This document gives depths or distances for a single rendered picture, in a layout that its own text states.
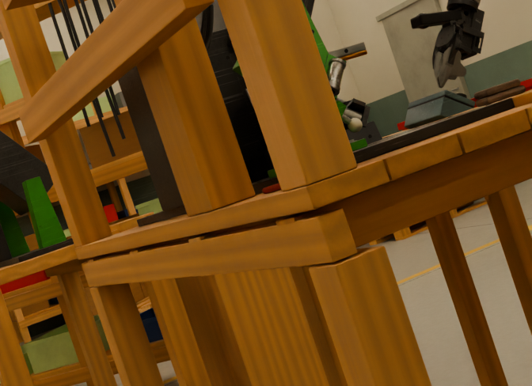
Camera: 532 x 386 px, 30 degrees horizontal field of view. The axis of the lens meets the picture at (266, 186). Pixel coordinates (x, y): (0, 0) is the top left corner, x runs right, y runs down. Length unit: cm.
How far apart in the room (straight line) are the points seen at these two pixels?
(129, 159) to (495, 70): 620
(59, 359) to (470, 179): 402
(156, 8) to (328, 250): 48
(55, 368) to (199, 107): 381
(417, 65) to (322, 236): 1001
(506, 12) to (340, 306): 883
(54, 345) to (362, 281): 410
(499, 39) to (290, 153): 897
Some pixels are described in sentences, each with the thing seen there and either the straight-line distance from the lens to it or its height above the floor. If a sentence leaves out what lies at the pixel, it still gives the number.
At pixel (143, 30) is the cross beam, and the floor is 121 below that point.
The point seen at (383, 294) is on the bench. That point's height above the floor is 69.
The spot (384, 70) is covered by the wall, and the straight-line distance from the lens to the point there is 1208.
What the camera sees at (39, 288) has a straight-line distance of 528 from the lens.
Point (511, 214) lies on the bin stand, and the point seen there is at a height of 64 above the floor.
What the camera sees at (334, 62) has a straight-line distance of 215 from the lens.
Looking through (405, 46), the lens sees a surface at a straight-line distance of 1151.
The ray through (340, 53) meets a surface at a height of 112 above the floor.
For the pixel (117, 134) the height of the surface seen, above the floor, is 131.
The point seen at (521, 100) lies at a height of 89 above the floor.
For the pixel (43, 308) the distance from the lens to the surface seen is 1045.
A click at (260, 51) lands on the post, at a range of 143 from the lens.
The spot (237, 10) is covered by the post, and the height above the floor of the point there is 115.
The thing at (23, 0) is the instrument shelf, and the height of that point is 150.
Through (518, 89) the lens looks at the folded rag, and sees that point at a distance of 197.
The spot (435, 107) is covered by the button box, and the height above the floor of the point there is 93.
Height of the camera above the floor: 93
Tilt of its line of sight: 1 degrees down
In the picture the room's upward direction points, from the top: 19 degrees counter-clockwise
